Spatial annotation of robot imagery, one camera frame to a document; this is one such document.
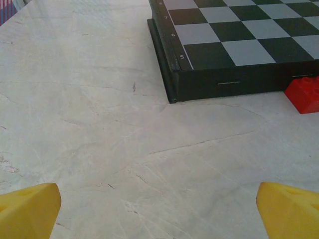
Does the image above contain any black and grey chessboard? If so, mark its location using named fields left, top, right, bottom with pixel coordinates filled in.
left=147, top=0, right=319, bottom=104

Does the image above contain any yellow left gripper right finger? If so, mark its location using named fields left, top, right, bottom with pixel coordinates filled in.
left=256, top=181, right=319, bottom=239

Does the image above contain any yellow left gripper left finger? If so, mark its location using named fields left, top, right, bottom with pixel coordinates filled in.
left=0, top=182, right=62, bottom=239

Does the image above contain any red toy brick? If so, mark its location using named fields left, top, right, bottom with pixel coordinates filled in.
left=284, top=76, right=319, bottom=115

